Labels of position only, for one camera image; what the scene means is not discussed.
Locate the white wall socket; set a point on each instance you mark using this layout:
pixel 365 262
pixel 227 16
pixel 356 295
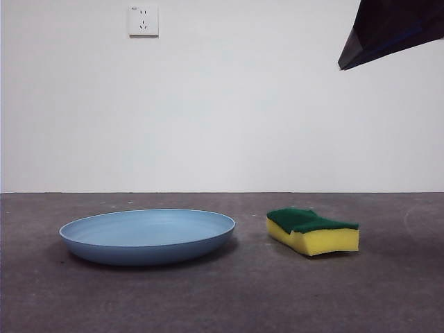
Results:
pixel 144 21

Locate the yellow sponge with green pad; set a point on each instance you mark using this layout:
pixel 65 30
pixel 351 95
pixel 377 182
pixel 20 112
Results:
pixel 329 243

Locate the light blue round plate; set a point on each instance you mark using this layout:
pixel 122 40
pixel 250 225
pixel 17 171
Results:
pixel 149 243

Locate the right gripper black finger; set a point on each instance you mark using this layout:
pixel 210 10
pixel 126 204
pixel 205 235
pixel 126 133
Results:
pixel 416 40
pixel 388 21

